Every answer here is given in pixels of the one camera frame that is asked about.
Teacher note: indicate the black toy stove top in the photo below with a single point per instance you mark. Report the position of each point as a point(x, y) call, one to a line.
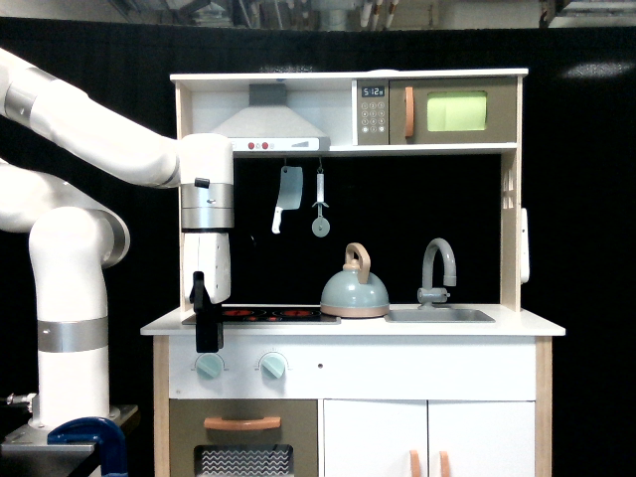
point(278, 315)

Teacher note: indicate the right white cabinet door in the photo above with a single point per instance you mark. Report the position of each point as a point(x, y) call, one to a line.
point(481, 438)

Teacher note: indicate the left white cabinet door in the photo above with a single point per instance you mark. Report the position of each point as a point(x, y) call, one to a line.
point(375, 437)

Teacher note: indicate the mint stove knob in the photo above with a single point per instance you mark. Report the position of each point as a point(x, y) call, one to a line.
point(273, 365)
point(209, 366)

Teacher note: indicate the blue clamp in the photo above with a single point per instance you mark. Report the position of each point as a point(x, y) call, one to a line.
point(101, 431)

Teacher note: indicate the wooden toy kitchen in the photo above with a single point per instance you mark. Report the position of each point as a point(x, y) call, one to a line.
point(360, 385)

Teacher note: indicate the right mint stove knob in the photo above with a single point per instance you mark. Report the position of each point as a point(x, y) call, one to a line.
point(273, 365)

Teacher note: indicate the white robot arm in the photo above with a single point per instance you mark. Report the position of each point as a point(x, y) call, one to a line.
point(74, 238)

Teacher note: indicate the grey toy sink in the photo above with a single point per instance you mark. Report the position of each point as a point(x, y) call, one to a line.
point(438, 315)

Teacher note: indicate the grey-green toy teapot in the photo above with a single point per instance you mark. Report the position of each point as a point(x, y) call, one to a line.
point(355, 292)

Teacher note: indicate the toy oven door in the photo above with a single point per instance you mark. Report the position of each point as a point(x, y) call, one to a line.
point(243, 437)

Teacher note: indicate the toy pizza cutter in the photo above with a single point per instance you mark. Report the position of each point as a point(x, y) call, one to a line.
point(320, 226)

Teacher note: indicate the white cabinet door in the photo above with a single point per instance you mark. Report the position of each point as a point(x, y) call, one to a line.
point(375, 437)
point(481, 438)

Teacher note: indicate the toy range hood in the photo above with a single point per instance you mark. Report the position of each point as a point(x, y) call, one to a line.
point(268, 124)

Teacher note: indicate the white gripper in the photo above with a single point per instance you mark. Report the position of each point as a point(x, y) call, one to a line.
point(206, 278)

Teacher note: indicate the left mint stove knob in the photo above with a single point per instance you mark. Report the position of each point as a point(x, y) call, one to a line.
point(209, 366)

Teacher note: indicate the toy cleaver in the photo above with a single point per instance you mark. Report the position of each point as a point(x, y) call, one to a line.
point(289, 195)

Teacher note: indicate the toy microwave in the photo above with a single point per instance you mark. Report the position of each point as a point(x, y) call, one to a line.
point(436, 111)

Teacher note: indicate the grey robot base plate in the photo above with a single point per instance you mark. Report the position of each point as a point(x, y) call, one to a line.
point(32, 437)

